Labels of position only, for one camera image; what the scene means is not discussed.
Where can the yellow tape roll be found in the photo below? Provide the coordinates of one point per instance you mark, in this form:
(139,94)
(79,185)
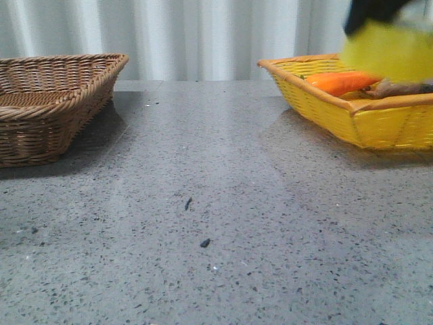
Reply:
(400,50)

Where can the brown wicker basket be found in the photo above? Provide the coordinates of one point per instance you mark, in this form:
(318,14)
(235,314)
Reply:
(47,100)

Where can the brown rough toy piece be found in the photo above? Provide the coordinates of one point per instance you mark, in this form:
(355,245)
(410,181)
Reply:
(386,88)

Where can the black gripper finger tape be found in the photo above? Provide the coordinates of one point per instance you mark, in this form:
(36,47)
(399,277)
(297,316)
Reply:
(378,10)

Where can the yellow woven basket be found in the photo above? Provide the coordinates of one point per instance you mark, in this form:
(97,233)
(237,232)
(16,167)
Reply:
(392,123)

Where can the orange toy carrot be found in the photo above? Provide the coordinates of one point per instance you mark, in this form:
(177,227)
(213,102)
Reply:
(339,83)

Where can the white pleated curtain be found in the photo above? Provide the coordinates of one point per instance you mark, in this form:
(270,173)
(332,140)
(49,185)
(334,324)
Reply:
(175,40)

